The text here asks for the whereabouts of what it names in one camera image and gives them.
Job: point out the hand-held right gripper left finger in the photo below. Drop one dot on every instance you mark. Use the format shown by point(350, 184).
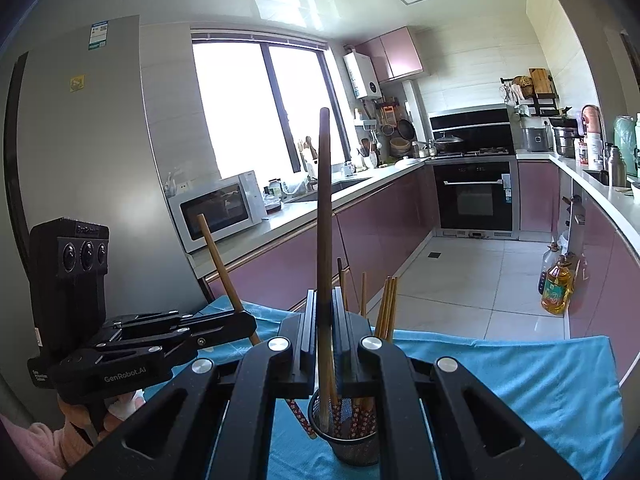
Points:
point(305, 350)

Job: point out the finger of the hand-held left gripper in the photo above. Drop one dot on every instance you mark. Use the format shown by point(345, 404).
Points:
point(210, 321)
point(200, 342)

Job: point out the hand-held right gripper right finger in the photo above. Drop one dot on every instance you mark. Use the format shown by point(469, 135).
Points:
point(345, 355)

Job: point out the wooden chopstick red floral end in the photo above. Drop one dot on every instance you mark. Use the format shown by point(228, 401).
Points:
point(388, 310)
point(364, 295)
point(220, 265)

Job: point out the dark wooden chopstick floral end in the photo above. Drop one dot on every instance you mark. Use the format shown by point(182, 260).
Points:
point(324, 210)
point(382, 310)

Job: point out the chopsticks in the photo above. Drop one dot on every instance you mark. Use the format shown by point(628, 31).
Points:
point(393, 310)

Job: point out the black mesh utensil holder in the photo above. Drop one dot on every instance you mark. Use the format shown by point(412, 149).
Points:
point(350, 454)

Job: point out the person's left forearm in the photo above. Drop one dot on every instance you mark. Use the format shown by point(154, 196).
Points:
point(30, 450)

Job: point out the person's left hand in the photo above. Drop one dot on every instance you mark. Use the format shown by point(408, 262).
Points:
point(122, 410)

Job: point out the white microwave oven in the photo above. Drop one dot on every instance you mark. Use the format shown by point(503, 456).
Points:
point(215, 210)

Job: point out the grey refrigerator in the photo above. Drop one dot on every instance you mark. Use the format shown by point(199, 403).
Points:
point(100, 160)

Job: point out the pink kitchen base cabinets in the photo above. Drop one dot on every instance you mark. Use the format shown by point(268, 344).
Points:
point(375, 230)
point(605, 260)

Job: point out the white kitchen countertop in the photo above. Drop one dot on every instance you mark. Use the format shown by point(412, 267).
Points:
point(300, 210)

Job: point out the blue printed tablecloth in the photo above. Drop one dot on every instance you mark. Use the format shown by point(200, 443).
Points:
point(500, 385)

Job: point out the yellow sticker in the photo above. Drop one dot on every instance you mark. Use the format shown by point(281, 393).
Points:
point(77, 83)

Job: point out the black built-in oven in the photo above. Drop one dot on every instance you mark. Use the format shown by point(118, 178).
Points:
point(475, 200)

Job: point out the white lidded dish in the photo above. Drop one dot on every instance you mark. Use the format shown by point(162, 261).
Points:
point(409, 162)

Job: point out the kitchen window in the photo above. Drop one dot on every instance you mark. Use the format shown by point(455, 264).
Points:
point(230, 105)

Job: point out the clear plastic bottle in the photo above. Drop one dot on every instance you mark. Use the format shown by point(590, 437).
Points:
point(546, 272)

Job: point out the yellow cooking oil bottle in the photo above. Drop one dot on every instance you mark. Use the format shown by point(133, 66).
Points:
point(556, 290)

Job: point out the hanging frying pan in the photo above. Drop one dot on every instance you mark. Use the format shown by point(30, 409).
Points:
point(406, 130)

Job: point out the black wok with lid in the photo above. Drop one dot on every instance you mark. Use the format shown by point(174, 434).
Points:
point(448, 144)

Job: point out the energy label sticker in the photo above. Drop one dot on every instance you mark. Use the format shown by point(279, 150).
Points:
point(99, 35)

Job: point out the black range hood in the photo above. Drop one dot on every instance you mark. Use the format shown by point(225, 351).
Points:
point(470, 122)

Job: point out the knife holder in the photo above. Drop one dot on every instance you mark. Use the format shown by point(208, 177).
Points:
point(572, 210)

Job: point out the white water heater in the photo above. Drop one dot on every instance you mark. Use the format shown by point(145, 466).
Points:
point(362, 75)

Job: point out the silver rice cooker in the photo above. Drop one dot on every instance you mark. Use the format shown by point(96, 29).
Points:
point(536, 140)

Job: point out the steel steamer pot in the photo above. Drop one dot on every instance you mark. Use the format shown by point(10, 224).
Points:
point(566, 142)

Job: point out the steel vacuum flask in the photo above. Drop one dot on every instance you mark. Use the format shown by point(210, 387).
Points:
point(616, 167)

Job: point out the wooden cutting board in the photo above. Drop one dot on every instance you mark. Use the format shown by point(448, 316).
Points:
point(539, 81)

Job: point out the pink thermos jug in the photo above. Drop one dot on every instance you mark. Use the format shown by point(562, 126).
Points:
point(592, 119)

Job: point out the mint green thermos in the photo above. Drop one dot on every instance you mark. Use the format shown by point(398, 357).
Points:
point(637, 142)

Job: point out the pink wall cabinet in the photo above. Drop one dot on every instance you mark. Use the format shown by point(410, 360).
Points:
point(395, 55)

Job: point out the black wall rack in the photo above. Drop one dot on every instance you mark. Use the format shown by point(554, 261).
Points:
point(542, 102)

